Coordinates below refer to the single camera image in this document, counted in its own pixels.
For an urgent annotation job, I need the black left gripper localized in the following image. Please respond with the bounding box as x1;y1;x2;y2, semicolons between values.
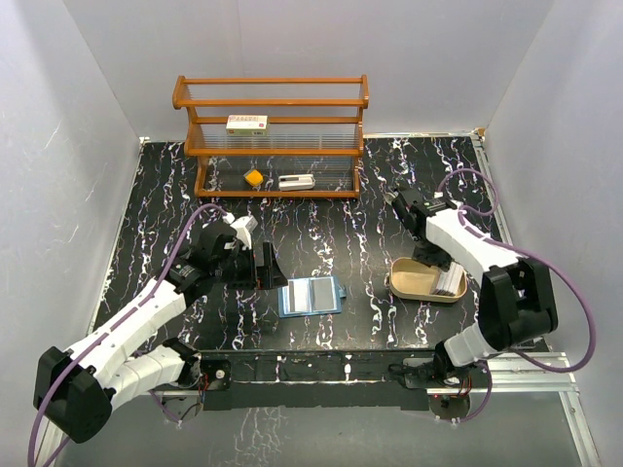
212;242;287;290

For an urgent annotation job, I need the white magnetic stripe card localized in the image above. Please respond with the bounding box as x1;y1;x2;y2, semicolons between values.
288;279;311;313

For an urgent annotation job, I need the blue leather card holder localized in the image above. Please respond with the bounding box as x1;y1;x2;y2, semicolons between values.
278;276;347;318

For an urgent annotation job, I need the grey credit card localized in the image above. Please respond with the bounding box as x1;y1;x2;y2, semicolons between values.
311;277;335;311

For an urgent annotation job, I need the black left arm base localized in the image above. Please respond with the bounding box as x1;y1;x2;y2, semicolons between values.
158;359;232;425

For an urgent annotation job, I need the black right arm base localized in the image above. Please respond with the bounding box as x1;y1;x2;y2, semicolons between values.
387;358;493;426

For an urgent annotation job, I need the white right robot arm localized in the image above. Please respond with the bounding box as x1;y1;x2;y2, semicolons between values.
385;190;559;386

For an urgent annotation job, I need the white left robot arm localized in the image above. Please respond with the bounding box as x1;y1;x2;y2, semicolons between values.
34;215;287;444

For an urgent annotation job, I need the stack of credit cards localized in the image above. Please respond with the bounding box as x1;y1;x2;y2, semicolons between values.
431;263;464;297

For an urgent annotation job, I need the beige oval tray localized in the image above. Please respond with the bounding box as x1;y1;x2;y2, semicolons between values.
388;258;468;304

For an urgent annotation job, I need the yellow square block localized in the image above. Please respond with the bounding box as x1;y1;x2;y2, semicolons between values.
243;169;264;188

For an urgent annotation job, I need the white grey stapler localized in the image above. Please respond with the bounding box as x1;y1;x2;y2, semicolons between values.
278;174;315;192

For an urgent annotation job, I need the brown wooden shelf rack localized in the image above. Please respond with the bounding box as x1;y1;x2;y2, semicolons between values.
171;75;370;198

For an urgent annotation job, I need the white red paper box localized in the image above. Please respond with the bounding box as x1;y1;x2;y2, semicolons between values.
226;115;270;136

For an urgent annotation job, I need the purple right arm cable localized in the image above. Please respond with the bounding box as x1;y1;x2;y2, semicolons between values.
437;168;598;374

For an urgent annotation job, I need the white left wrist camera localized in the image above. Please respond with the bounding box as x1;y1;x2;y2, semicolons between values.
231;215;258;249

